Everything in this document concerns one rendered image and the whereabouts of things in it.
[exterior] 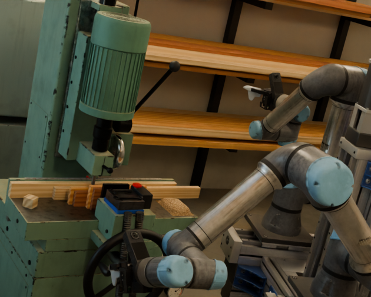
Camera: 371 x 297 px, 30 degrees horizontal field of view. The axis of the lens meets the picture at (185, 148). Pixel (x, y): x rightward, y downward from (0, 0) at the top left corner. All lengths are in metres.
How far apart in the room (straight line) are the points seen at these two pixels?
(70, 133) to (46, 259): 0.42
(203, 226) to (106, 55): 0.62
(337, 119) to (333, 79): 0.17
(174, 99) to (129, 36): 2.90
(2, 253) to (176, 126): 2.29
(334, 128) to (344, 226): 0.77
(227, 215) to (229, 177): 3.62
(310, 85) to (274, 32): 2.76
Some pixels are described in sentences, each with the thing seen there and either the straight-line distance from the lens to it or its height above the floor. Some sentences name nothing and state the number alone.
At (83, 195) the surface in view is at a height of 0.94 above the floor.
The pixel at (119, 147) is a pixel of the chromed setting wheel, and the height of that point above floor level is 1.05.
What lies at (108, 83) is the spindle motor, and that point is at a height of 1.31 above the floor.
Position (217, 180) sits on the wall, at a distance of 5.39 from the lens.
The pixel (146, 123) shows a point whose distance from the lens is 4.41.
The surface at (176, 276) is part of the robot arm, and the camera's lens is 1.65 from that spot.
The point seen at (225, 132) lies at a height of 0.61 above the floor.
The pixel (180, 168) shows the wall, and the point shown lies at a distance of 5.19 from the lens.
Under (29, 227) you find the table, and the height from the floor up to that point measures 0.88.
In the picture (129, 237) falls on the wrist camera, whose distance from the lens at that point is 1.84.
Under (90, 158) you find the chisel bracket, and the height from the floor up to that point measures 1.05.
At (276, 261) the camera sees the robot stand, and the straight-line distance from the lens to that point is 2.61.
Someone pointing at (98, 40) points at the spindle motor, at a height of 1.43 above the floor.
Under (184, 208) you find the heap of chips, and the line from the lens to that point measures 2.34.
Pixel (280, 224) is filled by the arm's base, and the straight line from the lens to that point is 2.59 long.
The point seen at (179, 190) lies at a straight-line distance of 2.46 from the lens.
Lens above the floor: 1.77
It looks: 16 degrees down
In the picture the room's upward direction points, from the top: 13 degrees clockwise
